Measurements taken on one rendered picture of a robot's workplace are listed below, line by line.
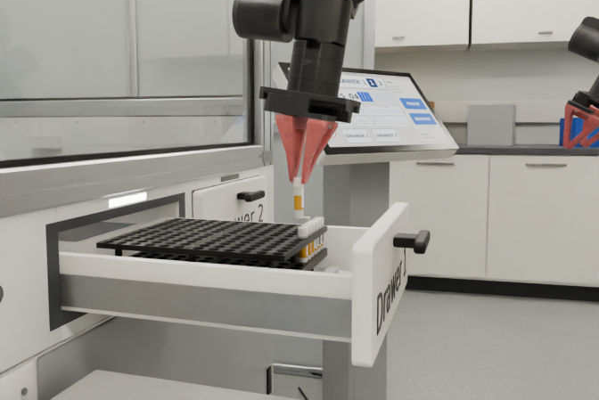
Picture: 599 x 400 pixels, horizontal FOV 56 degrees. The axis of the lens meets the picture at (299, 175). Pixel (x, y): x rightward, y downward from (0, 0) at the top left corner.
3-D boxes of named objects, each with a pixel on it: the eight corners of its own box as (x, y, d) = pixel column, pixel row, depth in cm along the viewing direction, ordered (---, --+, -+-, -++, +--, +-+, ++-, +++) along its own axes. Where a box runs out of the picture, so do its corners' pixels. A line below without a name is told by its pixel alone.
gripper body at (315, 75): (274, 105, 67) (283, 42, 66) (359, 118, 64) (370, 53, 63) (256, 102, 60) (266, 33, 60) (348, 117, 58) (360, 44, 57)
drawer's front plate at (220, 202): (267, 229, 116) (266, 175, 115) (203, 261, 88) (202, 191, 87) (259, 228, 116) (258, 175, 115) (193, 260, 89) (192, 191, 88)
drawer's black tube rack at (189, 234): (327, 273, 74) (327, 225, 73) (284, 318, 57) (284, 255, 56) (176, 262, 80) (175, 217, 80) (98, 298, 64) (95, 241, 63)
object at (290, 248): (327, 230, 73) (327, 225, 73) (284, 261, 57) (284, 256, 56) (314, 230, 74) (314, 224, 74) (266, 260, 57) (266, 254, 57)
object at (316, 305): (392, 273, 75) (393, 228, 75) (354, 344, 51) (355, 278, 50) (132, 253, 87) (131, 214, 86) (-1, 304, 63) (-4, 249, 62)
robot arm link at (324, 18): (345, -17, 57) (360, -4, 62) (283, -21, 59) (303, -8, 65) (334, 52, 58) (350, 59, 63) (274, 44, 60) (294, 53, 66)
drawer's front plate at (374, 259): (407, 281, 77) (408, 201, 76) (371, 371, 49) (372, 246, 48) (394, 281, 77) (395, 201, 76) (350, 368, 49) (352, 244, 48)
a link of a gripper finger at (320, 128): (272, 174, 68) (283, 95, 66) (329, 184, 66) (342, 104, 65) (252, 178, 61) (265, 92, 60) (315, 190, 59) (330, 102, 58)
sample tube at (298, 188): (295, 216, 64) (294, 176, 64) (305, 217, 64) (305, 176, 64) (291, 218, 63) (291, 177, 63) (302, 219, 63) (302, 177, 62)
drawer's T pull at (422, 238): (430, 240, 65) (430, 229, 64) (424, 256, 57) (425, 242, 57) (398, 239, 66) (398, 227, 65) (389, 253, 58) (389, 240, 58)
